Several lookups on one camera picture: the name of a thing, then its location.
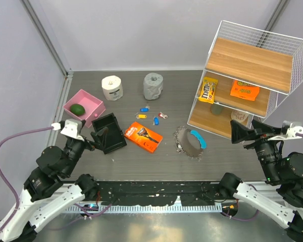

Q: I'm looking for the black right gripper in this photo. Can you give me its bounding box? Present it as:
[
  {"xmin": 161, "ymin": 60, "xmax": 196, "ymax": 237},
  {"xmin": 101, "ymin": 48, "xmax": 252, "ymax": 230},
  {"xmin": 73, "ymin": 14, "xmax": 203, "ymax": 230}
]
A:
[{"xmin": 229, "ymin": 118, "xmax": 283, "ymax": 181}]

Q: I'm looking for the metal key organizer blue handle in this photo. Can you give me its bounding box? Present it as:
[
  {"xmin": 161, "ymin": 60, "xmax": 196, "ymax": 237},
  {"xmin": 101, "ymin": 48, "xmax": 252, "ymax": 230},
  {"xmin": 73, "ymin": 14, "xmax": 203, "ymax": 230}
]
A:
[{"xmin": 173, "ymin": 126, "xmax": 208, "ymax": 160}]

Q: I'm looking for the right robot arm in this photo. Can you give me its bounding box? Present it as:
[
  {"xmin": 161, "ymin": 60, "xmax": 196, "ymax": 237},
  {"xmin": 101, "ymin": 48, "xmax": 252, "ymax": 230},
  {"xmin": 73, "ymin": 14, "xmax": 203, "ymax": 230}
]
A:
[{"xmin": 218, "ymin": 120, "xmax": 303, "ymax": 241}]

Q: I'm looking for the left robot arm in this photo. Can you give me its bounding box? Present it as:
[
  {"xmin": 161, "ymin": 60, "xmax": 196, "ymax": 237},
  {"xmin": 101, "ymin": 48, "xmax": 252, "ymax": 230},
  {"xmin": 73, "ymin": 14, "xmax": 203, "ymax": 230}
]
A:
[{"xmin": 0, "ymin": 123, "xmax": 108, "ymax": 241}]

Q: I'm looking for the black plastic bin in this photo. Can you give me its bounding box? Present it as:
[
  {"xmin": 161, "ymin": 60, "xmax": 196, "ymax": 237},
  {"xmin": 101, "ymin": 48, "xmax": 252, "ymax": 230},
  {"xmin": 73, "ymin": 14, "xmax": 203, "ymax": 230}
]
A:
[{"xmin": 92, "ymin": 113, "xmax": 127, "ymax": 154}]

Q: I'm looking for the white paper cup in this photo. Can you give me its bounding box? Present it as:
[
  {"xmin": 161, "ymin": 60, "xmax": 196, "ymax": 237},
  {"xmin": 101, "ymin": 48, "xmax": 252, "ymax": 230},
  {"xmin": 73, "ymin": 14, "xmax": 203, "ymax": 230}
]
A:
[{"xmin": 230, "ymin": 109, "xmax": 249, "ymax": 123}]

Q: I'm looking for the pink drawer box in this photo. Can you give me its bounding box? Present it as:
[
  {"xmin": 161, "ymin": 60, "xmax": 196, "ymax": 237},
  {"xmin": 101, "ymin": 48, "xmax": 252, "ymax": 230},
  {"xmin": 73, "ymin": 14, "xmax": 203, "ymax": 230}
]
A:
[{"xmin": 63, "ymin": 89, "xmax": 106, "ymax": 128}]

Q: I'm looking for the green avocado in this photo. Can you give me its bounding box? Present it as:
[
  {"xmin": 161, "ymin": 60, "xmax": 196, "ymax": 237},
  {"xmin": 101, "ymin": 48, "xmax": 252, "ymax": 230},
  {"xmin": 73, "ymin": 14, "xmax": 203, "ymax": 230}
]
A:
[{"xmin": 70, "ymin": 103, "xmax": 86, "ymax": 116}]

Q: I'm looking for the orange candy bag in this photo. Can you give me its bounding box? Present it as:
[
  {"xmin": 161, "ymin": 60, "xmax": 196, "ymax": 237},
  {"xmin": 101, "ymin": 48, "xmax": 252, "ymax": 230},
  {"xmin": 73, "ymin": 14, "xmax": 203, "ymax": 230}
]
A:
[{"xmin": 230, "ymin": 80, "xmax": 260, "ymax": 101}]

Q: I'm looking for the orange razor box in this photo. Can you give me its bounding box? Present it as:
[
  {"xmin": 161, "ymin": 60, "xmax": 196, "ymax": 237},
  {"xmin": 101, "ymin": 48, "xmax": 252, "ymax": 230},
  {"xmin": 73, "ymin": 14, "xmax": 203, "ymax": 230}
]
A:
[{"xmin": 124, "ymin": 122, "xmax": 163, "ymax": 153}]

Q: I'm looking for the yellow tag key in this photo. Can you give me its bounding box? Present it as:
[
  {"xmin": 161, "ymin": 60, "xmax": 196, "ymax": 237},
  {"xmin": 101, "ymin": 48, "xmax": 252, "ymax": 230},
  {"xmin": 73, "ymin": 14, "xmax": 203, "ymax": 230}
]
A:
[{"xmin": 136, "ymin": 114, "xmax": 147, "ymax": 119}]

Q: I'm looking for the blue tag key upper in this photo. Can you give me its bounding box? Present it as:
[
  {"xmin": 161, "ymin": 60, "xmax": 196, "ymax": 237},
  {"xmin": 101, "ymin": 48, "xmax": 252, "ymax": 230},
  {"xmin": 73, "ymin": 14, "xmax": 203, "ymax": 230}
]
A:
[{"xmin": 140, "ymin": 105, "xmax": 150, "ymax": 112}]

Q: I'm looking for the blue tag key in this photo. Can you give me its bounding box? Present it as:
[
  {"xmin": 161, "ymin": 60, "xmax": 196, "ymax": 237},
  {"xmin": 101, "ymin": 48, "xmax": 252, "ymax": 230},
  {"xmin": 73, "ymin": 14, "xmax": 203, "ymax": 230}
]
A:
[
  {"xmin": 140, "ymin": 105, "xmax": 150, "ymax": 112},
  {"xmin": 153, "ymin": 117, "xmax": 159, "ymax": 126}
]

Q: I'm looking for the white toilet paper roll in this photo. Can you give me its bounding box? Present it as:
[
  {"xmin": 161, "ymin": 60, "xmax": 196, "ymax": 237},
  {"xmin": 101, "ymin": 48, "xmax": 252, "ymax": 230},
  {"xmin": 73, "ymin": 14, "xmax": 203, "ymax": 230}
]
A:
[{"xmin": 101, "ymin": 75, "xmax": 123, "ymax": 101}]

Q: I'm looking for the blue tag key lower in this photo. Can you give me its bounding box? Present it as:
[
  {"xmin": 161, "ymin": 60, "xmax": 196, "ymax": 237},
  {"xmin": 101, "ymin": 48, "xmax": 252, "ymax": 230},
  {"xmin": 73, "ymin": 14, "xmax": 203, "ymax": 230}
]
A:
[{"xmin": 153, "ymin": 117, "xmax": 159, "ymax": 126}]

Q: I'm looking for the yellow candy bag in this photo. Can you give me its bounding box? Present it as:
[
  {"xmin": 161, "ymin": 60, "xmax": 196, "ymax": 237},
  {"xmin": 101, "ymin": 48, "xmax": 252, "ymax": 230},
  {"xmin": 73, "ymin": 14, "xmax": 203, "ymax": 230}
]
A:
[{"xmin": 198, "ymin": 77, "xmax": 218, "ymax": 104}]

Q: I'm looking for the grey toilet paper roll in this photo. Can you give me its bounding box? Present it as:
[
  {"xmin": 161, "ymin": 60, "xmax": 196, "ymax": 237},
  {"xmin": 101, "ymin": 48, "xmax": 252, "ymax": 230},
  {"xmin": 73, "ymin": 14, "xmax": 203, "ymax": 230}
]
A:
[{"xmin": 143, "ymin": 73, "xmax": 164, "ymax": 100}]

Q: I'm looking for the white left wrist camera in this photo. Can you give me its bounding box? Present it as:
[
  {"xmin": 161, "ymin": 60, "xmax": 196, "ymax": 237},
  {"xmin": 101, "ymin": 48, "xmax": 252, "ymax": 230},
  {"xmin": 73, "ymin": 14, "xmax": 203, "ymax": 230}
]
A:
[{"xmin": 51, "ymin": 119, "xmax": 84, "ymax": 141}]

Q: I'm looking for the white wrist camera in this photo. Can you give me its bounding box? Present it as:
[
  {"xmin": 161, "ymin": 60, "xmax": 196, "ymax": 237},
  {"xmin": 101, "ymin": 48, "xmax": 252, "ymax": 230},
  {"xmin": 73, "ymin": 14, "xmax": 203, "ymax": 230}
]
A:
[
  {"xmin": 268, "ymin": 120, "xmax": 303, "ymax": 141},
  {"xmin": 51, "ymin": 119, "xmax": 84, "ymax": 141}
]

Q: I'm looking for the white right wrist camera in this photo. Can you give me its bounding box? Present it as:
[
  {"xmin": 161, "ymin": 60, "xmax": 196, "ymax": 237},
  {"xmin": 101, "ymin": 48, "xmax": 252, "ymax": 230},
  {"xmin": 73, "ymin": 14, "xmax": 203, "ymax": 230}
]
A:
[{"xmin": 268, "ymin": 120, "xmax": 303, "ymax": 141}]

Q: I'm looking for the black front rail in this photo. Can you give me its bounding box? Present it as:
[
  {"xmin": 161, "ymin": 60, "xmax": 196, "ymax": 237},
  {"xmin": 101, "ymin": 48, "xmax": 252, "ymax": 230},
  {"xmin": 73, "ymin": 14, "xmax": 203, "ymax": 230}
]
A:
[{"xmin": 87, "ymin": 181, "xmax": 232, "ymax": 207}]

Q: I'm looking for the white wire wooden shelf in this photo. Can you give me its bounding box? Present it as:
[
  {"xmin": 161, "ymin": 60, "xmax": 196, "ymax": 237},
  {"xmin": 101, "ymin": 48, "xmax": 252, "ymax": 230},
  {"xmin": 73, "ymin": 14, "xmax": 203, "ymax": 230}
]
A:
[{"xmin": 187, "ymin": 20, "xmax": 303, "ymax": 138}]

